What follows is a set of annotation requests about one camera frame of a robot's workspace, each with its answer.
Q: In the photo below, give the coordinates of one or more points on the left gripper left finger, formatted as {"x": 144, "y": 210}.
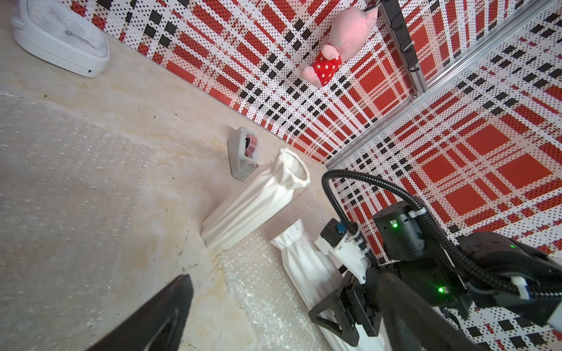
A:
{"x": 158, "y": 324}

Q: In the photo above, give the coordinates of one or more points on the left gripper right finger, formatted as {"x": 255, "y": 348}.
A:
{"x": 410, "y": 322}

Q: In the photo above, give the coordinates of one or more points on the black hook rail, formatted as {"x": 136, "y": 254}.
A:
{"x": 404, "y": 44}

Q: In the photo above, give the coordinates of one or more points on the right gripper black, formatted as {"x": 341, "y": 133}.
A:
{"x": 416, "y": 258}

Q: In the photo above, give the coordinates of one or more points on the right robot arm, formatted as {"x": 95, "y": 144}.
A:
{"x": 497, "y": 271}

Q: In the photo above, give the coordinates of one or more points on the large white ribbed vase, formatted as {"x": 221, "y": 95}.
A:
{"x": 315, "y": 276}

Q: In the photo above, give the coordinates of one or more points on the white alarm clock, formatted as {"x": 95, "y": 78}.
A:
{"x": 59, "y": 36}

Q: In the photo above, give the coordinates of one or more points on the pink pig plush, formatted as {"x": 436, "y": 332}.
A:
{"x": 348, "y": 35}

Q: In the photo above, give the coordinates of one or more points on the small white ribbed vase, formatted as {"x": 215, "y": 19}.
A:
{"x": 263, "y": 194}

